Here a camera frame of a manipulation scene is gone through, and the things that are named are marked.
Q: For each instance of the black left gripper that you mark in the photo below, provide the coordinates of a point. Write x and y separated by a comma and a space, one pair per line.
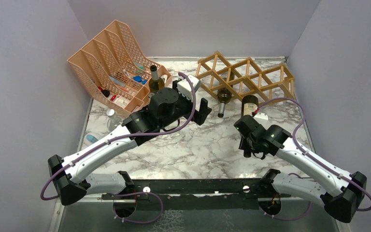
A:
200, 116

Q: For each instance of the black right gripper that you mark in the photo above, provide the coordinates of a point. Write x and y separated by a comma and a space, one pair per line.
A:
244, 145

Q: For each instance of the dark labelled wine bottle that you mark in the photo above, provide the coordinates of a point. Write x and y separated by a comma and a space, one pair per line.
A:
224, 95

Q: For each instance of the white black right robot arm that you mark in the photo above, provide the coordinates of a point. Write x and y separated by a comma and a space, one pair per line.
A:
338, 191

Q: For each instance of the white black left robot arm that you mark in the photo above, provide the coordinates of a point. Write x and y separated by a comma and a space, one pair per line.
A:
168, 111

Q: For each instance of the green wine bottle gold label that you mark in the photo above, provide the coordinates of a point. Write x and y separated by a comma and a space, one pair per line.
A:
156, 82

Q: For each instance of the wooden lattice wine rack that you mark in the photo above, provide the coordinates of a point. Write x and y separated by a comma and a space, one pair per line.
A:
245, 77

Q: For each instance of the clear bottle blue content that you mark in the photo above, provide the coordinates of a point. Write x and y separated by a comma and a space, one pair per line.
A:
91, 138

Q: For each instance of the blue item in organizer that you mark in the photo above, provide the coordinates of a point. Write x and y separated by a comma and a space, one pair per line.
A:
139, 79

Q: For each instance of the red white box in organizer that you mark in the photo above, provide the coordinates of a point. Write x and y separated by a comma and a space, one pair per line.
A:
120, 101

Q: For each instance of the round clear flask silver cap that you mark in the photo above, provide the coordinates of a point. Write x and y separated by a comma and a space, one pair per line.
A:
114, 120

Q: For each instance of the peach plastic file organizer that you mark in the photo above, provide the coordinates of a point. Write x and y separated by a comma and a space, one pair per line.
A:
108, 62

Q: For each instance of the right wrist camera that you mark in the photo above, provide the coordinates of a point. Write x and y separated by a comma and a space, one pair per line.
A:
260, 117

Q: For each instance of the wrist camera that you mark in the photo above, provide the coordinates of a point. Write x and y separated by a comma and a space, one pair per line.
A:
184, 87
260, 117

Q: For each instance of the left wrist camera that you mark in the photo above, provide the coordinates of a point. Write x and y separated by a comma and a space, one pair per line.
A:
184, 87

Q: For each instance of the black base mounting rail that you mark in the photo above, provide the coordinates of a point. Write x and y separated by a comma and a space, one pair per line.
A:
200, 194

